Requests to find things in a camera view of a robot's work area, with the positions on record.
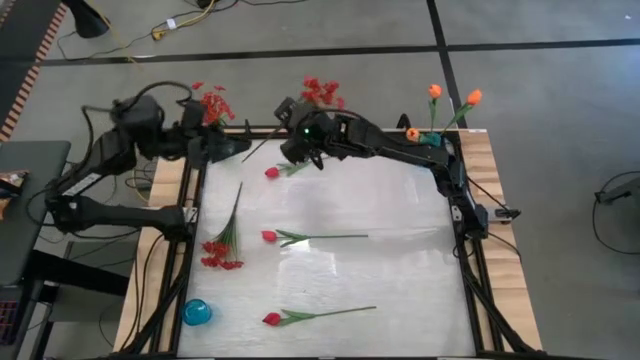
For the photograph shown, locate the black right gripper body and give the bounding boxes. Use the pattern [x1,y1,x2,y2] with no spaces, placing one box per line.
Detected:
[298,104,354,159]

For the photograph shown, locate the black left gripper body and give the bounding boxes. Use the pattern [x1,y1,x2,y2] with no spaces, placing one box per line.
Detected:
[172,99,221,169]

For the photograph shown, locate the red artificial tulip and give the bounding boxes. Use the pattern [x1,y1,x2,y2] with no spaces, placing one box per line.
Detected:
[261,305,378,328]
[260,229,370,249]
[264,159,314,180]

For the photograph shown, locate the red small-blossom flower bunch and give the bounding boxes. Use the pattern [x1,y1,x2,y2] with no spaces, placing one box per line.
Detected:
[191,81,237,129]
[242,75,346,164]
[199,181,246,271]

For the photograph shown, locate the black cone-shaped stand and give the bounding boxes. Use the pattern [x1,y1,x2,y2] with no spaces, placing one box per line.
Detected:
[62,0,110,40]

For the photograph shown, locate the black side desk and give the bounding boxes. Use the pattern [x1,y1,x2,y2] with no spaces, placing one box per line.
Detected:
[0,141,71,287]

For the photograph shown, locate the colourful snack bag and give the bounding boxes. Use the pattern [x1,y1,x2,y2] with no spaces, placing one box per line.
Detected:
[0,169,30,221]

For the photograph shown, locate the black mat orange striped edge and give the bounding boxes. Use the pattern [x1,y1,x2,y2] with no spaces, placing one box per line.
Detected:
[0,0,69,143]

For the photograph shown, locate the backlit black keyboard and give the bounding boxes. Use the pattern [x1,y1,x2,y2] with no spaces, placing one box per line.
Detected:
[0,298,24,346]

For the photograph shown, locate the black floor stand base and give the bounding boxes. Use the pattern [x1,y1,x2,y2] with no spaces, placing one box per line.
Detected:
[593,169,640,256]

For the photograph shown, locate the black aluminium table frame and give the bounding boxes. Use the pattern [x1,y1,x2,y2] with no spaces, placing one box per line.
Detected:
[112,124,544,360]

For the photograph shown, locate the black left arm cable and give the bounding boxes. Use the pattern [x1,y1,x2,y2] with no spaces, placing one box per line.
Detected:
[81,80,195,151]

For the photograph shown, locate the yellow cable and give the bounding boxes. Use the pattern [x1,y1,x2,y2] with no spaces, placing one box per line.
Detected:
[97,0,217,201]

